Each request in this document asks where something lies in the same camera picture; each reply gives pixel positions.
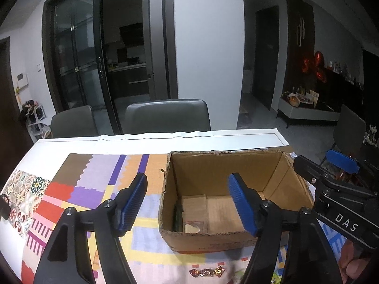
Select dark brown door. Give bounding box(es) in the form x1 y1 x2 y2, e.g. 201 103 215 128
0 37 33 172

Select white low cabinet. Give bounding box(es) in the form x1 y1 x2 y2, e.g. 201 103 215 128
278 98 341 128

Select black mug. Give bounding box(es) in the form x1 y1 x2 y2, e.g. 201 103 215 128
0 194 11 221

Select dark green snack packet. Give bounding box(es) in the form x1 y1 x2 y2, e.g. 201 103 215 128
173 201 185 233

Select colourful striped table mat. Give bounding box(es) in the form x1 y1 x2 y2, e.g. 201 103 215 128
21 146 350 284

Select black sideboard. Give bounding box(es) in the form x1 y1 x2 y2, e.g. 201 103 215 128
321 67 379 148

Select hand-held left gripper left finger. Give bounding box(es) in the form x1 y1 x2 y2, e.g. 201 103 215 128
32 172 148 284

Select dark interior door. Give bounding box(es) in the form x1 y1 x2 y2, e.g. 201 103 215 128
255 6 280 110

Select clear pastry packet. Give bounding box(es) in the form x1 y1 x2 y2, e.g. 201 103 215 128
183 220 205 234

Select person's right hand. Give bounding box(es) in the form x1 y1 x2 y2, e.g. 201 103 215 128
339 238 376 284

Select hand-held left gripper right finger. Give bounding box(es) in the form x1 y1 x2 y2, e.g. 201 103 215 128
228 172 344 284

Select kitchen base cabinet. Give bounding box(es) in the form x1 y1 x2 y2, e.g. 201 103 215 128
108 63 150 98

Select black glass sliding door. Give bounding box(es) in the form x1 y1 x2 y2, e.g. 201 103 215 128
43 0 122 133

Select floral patterned table mat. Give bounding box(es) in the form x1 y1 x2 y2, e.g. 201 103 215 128
0 170 51 239

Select flower ornaments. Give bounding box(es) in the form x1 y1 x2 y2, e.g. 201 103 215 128
363 124 379 147

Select red foil balloons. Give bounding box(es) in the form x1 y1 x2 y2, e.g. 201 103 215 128
302 51 328 83

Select black range hood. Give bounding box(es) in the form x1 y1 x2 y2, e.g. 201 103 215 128
119 23 144 48

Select cardboard box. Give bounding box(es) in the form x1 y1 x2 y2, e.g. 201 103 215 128
158 149 315 255

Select gold brown wrapped candy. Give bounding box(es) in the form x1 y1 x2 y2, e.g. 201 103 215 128
189 266 226 279

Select white cube shelf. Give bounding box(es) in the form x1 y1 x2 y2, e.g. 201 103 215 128
21 101 52 141

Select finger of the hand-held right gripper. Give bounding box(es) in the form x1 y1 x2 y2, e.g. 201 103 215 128
326 149 379 193
293 155 374 197

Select grey dining chair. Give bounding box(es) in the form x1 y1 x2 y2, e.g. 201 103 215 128
51 105 99 139
124 99 211 133
332 104 367 160

